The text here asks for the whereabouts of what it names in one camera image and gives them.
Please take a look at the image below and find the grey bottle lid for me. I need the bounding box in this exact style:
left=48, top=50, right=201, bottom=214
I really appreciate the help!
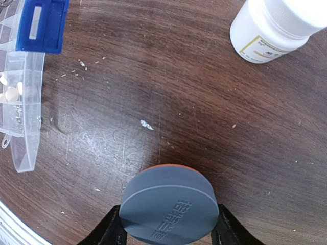
left=119, top=164, right=219, bottom=244

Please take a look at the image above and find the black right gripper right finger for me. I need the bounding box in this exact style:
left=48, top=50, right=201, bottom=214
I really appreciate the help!
left=211, top=204, right=264, bottom=245

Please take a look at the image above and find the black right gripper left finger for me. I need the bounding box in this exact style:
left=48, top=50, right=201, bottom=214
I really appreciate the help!
left=78, top=205, right=127, bottom=245

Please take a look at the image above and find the clear plastic pill organizer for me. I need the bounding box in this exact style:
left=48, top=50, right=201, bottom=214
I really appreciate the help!
left=1, top=0, right=69, bottom=173

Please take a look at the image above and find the front aluminium rail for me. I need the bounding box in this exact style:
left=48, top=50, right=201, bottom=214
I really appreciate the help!
left=1, top=202, right=51, bottom=245

